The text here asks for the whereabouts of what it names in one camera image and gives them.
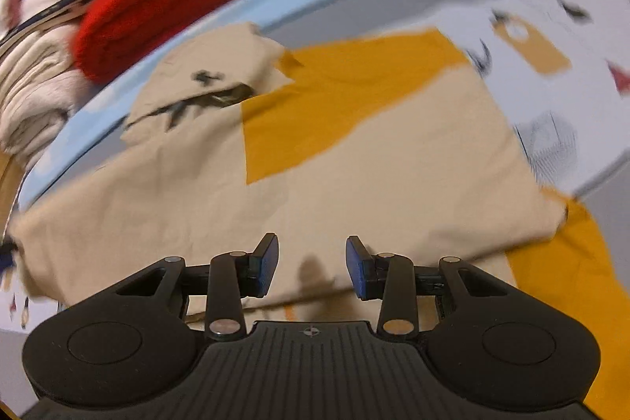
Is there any wooden bed frame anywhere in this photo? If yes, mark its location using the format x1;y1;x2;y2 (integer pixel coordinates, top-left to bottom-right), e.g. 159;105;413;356
0;152;25;244

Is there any beige and mustard garment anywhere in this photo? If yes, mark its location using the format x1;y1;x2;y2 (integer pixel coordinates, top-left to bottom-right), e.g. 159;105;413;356
10;24;630;354

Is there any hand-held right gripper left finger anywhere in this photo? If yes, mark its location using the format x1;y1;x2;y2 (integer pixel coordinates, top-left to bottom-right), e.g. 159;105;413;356
115;233;280;343

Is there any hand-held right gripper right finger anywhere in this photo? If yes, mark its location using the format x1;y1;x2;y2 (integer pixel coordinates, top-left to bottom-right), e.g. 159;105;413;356
346;235;513;343

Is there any cream knit garment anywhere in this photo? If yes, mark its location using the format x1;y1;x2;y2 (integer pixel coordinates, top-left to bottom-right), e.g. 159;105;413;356
0;26;88;166

